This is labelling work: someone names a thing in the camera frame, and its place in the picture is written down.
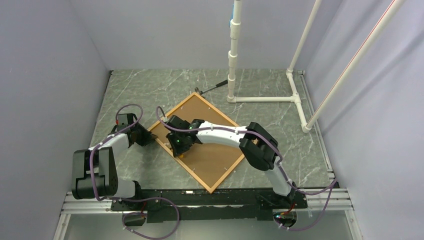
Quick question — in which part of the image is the purple cable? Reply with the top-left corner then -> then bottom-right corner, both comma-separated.
155,105 -> 339,232
88,103 -> 181,240

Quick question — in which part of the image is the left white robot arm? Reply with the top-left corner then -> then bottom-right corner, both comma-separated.
71,113 -> 157,210

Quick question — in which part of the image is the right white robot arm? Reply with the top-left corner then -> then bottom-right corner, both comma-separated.
163,115 -> 295,208

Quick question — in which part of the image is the white PVC pipe stand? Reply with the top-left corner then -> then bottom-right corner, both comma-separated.
226,0 -> 323,134

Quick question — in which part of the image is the white diagonal pole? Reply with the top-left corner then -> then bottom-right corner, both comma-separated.
302,0 -> 405,133

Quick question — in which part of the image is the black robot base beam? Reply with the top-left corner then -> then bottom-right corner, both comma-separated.
110,187 -> 308,226

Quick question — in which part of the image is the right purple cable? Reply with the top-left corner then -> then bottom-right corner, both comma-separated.
155,105 -> 339,232

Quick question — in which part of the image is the orange picture frame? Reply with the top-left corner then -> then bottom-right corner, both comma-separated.
166,92 -> 244,193

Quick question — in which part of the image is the aluminium rail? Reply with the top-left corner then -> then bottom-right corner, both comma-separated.
61,188 -> 354,214

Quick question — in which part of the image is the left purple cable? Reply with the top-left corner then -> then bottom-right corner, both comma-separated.
88,103 -> 181,240

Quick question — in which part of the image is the black handled hammer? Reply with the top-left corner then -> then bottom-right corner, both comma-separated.
194,79 -> 228,95

